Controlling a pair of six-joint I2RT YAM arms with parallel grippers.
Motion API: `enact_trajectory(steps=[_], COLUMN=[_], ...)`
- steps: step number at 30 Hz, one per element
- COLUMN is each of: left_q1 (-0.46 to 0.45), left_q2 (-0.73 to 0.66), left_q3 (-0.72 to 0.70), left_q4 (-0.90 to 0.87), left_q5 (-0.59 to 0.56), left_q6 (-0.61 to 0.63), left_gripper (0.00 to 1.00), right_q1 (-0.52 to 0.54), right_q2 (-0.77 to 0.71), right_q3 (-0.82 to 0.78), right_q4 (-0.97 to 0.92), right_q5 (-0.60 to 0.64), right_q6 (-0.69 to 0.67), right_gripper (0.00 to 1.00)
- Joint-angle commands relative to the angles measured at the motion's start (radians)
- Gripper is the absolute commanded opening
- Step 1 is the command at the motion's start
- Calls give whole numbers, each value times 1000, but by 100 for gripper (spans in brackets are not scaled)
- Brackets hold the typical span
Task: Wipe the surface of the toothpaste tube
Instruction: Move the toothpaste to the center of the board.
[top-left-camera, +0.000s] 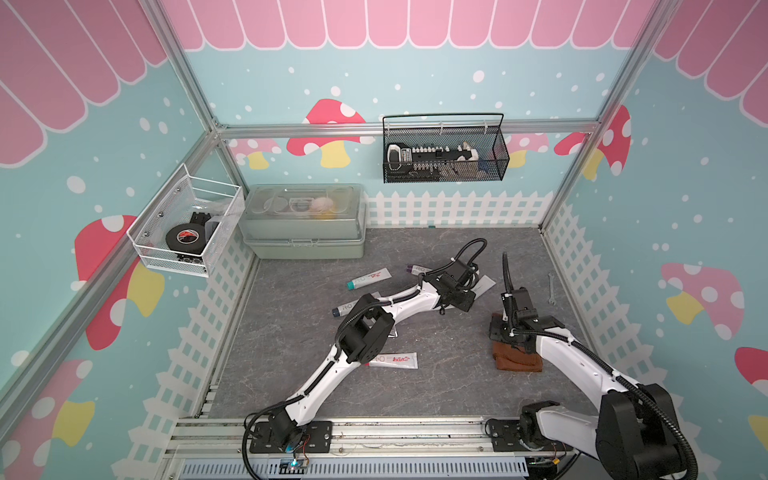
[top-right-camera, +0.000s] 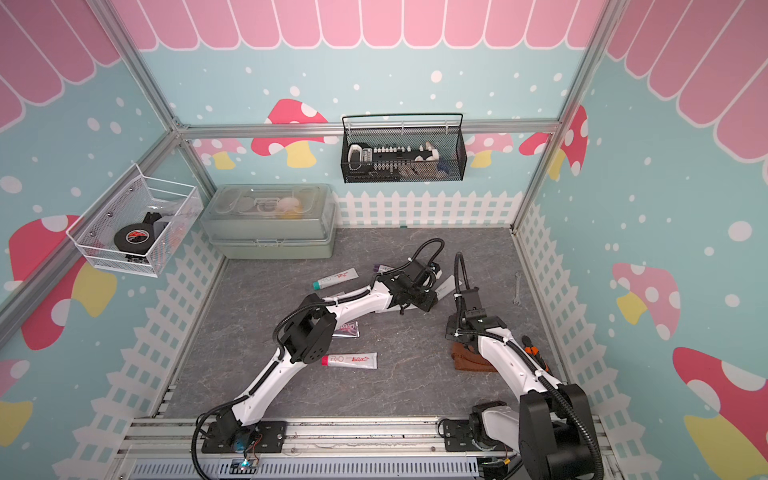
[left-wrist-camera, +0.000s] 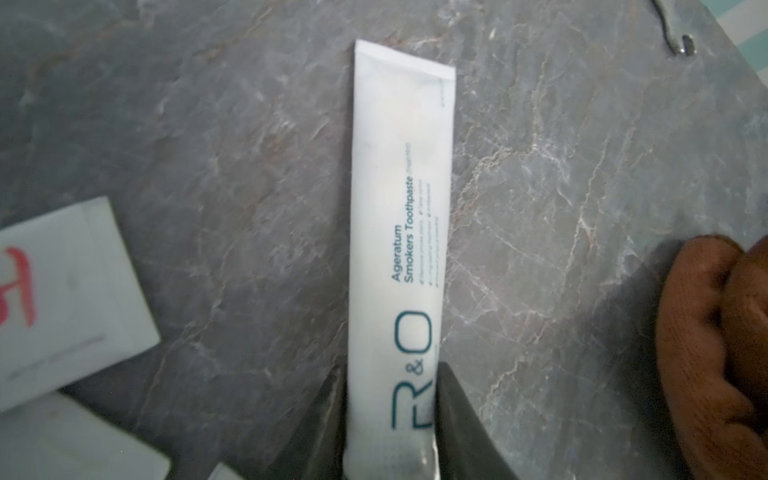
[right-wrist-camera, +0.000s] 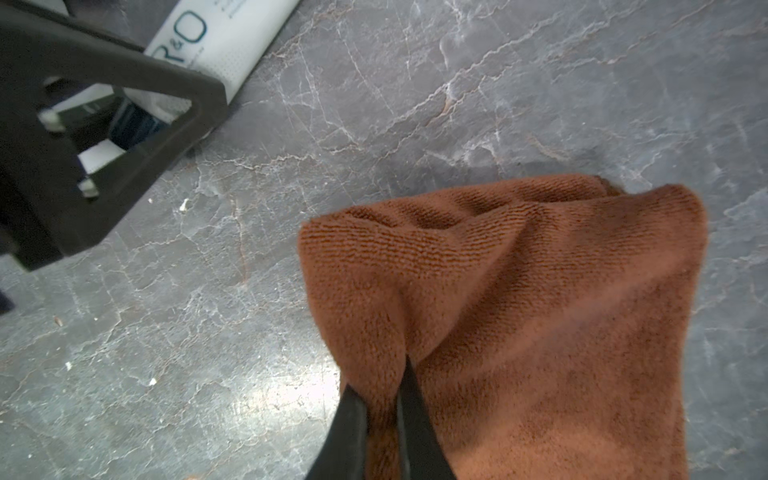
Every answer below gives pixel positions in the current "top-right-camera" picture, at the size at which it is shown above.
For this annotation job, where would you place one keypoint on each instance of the purple cap toothpaste tube top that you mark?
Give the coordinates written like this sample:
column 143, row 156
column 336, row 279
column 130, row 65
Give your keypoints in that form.
column 383, row 268

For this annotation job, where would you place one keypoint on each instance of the white wire basket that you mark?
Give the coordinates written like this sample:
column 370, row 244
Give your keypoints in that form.
column 171, row 207

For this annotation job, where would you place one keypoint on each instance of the black wire mesh basket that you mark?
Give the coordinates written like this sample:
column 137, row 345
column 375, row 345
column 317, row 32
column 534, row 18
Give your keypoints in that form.
column 444, row 131

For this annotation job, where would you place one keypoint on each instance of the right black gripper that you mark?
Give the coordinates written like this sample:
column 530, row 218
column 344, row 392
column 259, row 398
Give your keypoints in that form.
column 451, row 326

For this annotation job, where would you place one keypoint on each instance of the silver wrench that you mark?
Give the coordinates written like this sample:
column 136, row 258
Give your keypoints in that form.
column 516, row 297

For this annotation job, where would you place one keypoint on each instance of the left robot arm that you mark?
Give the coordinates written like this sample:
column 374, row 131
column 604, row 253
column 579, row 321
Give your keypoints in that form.
column 305, row 335

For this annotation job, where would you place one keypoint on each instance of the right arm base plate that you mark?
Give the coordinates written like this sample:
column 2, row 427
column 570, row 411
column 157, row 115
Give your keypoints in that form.
column 458, row 436

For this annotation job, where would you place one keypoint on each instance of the orange handled tool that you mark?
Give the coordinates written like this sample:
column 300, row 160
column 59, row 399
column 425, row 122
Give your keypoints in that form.
column 534, row 353

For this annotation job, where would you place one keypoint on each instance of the red cap toothpaste tube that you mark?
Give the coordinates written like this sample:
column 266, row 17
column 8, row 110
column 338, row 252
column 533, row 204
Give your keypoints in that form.
column 367, row 361

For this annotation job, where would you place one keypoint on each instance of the dark cap toothpaste tube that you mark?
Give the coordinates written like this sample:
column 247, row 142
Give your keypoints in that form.
column 446, row 288

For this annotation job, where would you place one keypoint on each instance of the silver foil toothpaste tube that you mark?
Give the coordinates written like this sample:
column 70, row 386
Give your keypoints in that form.
column 348, row 330

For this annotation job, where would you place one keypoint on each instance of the teal cap toothpaste tube upper-left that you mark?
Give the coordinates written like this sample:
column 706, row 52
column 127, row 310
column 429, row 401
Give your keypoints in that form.
column 334, row 279

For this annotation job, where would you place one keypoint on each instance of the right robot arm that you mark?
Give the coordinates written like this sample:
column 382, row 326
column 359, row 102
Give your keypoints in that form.
column 552, row 429

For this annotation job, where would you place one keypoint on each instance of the green plastic storage box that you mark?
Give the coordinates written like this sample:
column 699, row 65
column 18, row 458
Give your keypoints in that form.
column 272, row 222

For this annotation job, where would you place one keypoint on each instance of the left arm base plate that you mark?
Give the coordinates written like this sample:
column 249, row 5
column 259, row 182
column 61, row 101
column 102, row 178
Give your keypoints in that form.
column 263, row 437

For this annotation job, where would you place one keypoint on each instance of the black power strip in basket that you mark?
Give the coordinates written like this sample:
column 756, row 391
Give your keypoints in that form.
column 363, row 159

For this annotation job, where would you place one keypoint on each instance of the brown microfiber cloth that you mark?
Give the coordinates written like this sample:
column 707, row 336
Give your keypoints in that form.
column 467, row 359

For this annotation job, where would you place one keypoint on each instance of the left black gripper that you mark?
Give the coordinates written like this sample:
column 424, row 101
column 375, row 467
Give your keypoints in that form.
column 428, row 303

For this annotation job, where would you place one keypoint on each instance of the black tape roll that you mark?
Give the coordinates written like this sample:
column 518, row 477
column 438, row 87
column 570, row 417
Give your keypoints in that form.
column 135, row 239

